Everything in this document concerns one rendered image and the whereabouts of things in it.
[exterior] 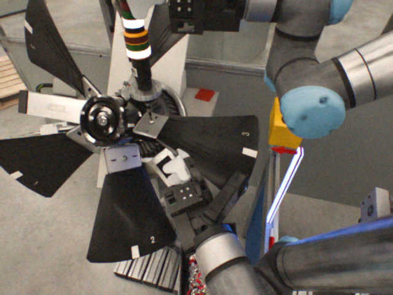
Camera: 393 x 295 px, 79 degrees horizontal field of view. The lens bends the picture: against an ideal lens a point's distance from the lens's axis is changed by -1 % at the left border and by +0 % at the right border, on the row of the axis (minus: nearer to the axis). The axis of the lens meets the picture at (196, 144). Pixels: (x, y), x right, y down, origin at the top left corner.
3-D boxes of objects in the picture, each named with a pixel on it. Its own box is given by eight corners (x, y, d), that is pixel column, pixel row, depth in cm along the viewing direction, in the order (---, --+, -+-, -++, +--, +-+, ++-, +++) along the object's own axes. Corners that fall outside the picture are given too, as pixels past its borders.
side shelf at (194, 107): (155, 87, 134) (155, 82, 132) (218, 96, 128) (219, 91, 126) (138, 113, 118) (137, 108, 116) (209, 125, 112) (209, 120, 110)
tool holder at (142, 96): (125, 82, 54) (115, 38, 47) (155, 75, 56) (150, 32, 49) (132, 104, 48) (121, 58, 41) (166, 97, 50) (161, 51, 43)
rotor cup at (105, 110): (102, 142, 69) (70, 147, 56) (107, 91, 67) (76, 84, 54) (149, 151, 66) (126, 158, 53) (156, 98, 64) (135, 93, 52)
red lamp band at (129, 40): (123, 36, 44) (121, 29, 43) (145, 32, 45) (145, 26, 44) (126, 46, 41) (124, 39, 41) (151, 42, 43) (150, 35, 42)
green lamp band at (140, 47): (124, 43, 45) (123, 37, 44) (147, 40, 46) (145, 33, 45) (128, 53, 42) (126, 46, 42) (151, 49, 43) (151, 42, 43)
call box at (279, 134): (268, 118, 94) (275, 95, 87) (295, 122, 92) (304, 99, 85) (266, 147, 83) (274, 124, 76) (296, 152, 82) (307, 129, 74)
